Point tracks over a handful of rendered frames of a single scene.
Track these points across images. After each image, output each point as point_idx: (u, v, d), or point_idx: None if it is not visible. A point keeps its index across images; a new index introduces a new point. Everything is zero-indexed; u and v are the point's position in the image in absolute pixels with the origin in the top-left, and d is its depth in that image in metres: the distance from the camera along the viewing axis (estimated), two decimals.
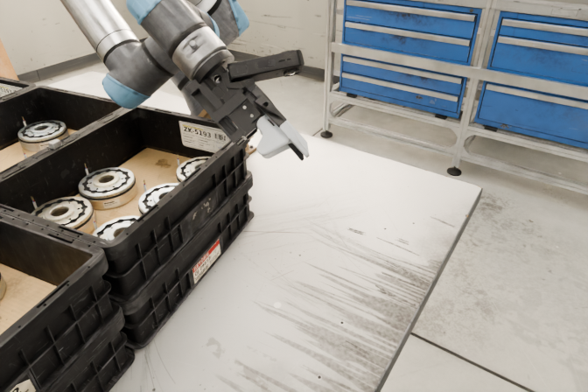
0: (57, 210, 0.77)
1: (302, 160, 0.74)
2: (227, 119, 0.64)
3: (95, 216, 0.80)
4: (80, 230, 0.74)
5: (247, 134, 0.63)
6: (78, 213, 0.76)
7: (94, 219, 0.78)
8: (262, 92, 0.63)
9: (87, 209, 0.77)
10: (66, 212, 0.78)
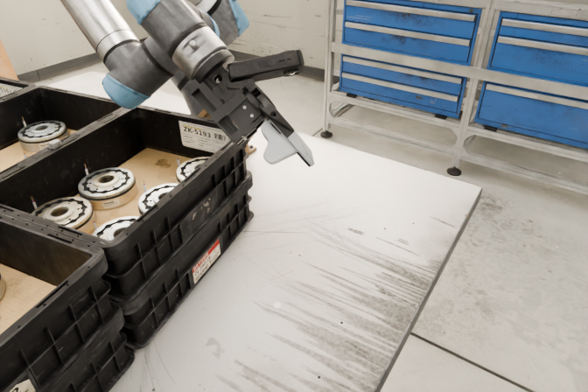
0: (57, 210, 0.77)
1: (309, 166, 0.69)
2: (227, 119, 0.64)
3: (95, 216, 0.80)
4: (80, 230, 0.74)
5: (247, 134, 0.63)
6: (78, 213, 0.76)
7: (94, 219, 0.78)
8: (262, 92, 0.63)
9: (87, 209, 0.77)
10: (66, 212, 0.78)
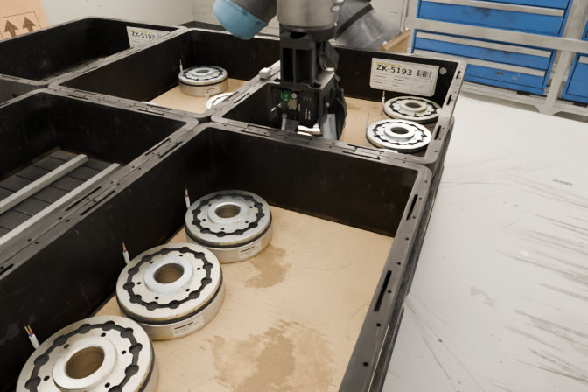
0: None
1: None
2: (317, 98, 0.55)
3: None
4: None
5: (324, 122, 0.57)
6: None
7: None
8: (338, 86, 0.60)
9: None
10: None
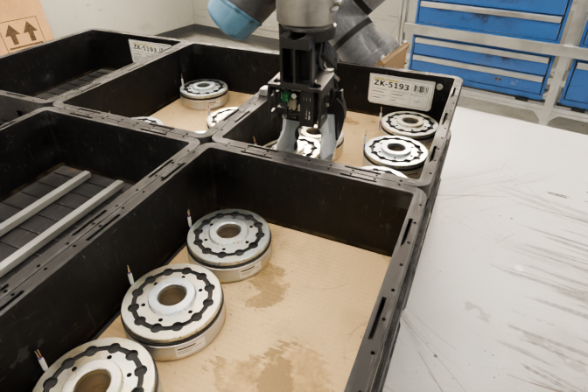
0: None
1: None
2: (317, 98, 0.55)
3: None
4: None
5: (324, 122, 0.57)
6: (309, 148, 0.67)
7: None
8: (337, 86, 0.60)
9: (316, 143, 0.68)
10: None
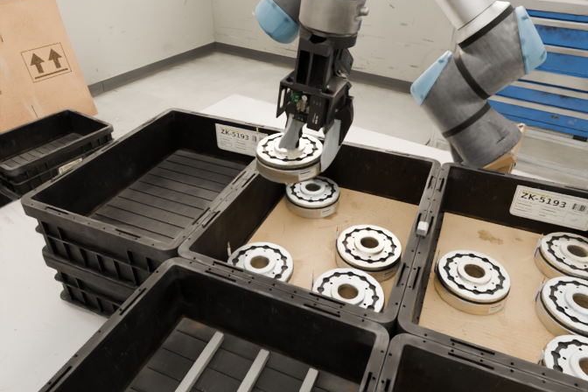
0: None
1: None
2: (326, 103, 0.55)
3: None
4: (317, 166, 0.65)
5: (330, 128, 0.57)
6: (310, 148, 0.67)
7: None
8: (348, 92, 0.60)
9: (318, 144, 0.68)
10: None
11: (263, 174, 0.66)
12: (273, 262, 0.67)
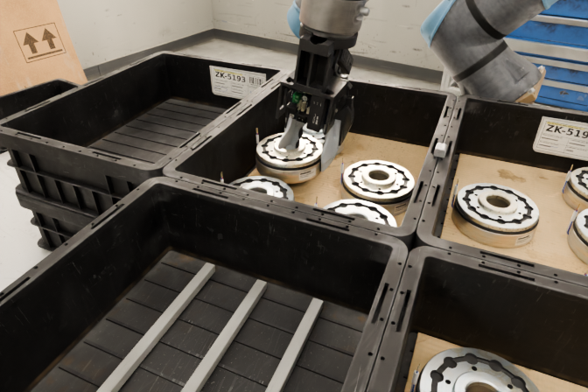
0: None
1: None
2: (327, 104, 0.55)
3: None
4: (317, 166, 0.65)
5: (330, 129, 0.57)
6: (310, 148, 0.67)
7: None
8: (348, 93, 0.60)
9: (318, 144, 0.68)
10: None
11: (263, 174, 0.65)
12: (271, 192, 0.59)
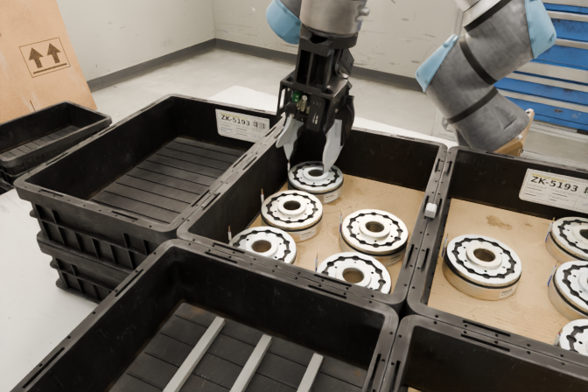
0: (286, 204, 0.74)
1: (290, 159, 0.67)
2: (327, 103, 0.55)
3: None
4: (317, 227, 0.71)
5: (330, 128, 0.57)
6: (311, 208, 0.73)
7: None
8: (348, 93, 0.60)
9: (317, 204, 0.74)
10: (294, 206, 0.75)
11: None
12: (276, 246, 0.64)
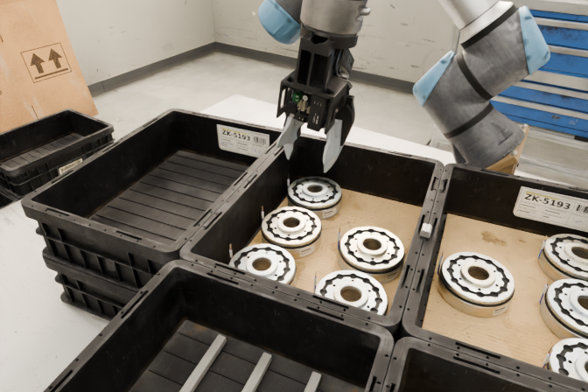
0: (285, 220, 0.76)
1: (290, 159, 0.67)
2: (327, 103, 0.55)
3: None
4: (316, 243, 0.73)
5: (330, 128, 0.57)
6: (310, 225, 0.75)
7: None
8: (349, 93, 0.60)
9: (316, 220, 0.76)
10: (294, 222, 0.77)
11: None
12: (276, 263, 0.66)
